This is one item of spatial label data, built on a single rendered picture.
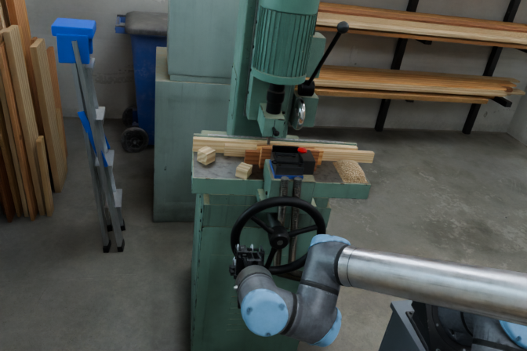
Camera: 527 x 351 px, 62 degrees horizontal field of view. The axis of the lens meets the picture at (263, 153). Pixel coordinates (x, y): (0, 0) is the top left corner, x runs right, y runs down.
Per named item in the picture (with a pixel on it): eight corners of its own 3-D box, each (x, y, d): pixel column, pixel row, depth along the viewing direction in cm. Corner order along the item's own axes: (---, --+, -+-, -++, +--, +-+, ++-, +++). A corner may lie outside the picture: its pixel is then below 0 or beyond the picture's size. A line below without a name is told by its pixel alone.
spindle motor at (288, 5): (255, 84, 134) (268, -24, 120) (248, 66, 149) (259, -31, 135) (310, 88, 137) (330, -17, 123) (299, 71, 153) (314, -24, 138)
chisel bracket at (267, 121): (261, 141, 148) (264, 117, 144) (256, 124, 160) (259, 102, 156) (282, 142, 149) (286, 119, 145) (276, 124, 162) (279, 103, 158)
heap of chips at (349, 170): (343, 182, 148) (346, 172, 146) (332, 162, 160) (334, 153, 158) (368, 183, 149) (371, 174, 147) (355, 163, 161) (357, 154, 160)
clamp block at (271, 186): (266, 204, 135) (270, 180, 131) (259, 182, 147) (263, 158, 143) (312, 206, 138) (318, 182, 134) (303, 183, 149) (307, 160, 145)
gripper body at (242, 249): (262, 244, 117) (270, 262, 105) (259, 274, 118) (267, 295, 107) (233, 243, 116) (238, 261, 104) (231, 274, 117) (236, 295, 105)
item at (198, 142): (192, 151, 153) (193, 139, 151) (192, 149, 155) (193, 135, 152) (354, 159, 164) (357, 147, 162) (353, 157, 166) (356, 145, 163)
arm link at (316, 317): (350, 299, 96) (300, 281, 93) (337, 354, 92) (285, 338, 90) (330, 296, 105) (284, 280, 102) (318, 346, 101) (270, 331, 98)
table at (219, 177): (190, 211, 132) (190, 194, 129) (190, 161, 159) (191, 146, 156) (378, 215, 143) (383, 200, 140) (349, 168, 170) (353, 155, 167)
